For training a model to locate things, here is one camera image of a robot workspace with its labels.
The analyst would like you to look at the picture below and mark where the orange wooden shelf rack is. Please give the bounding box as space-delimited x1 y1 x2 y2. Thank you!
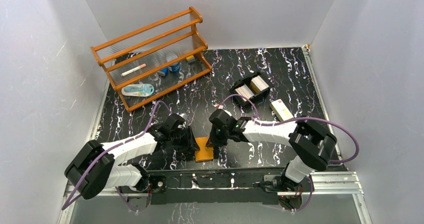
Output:
90 6 212 112

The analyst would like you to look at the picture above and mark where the white box with red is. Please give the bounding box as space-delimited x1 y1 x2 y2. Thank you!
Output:
270 99 294 122

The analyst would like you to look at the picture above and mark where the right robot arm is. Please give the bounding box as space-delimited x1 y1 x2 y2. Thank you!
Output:
208 109 337 191

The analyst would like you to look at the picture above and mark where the black card tray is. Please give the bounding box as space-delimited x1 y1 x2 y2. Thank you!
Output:
229 71 274 104

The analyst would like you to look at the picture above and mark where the blue packaged item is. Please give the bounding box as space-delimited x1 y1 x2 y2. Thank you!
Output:
121 83 155 97

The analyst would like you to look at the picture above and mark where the white card stack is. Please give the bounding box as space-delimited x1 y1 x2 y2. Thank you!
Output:
234 84 255 99
249 75 270 94

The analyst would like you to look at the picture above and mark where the white pink pen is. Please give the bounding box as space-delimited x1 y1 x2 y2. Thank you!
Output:
120 63 146 77

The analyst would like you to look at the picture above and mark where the small blue block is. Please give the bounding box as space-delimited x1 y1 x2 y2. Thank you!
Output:
157 68 169 77

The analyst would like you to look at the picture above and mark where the orange card holder wallet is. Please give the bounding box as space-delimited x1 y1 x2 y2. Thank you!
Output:
194 136 214 163

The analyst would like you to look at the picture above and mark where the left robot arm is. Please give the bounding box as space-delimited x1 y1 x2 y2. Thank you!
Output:
64 113 200 200

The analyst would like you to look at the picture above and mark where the blue white can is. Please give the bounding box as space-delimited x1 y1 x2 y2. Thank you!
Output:
166 55 181 73

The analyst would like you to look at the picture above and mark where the small grey yellow block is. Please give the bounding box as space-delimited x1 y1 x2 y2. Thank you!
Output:
185 55 196 64

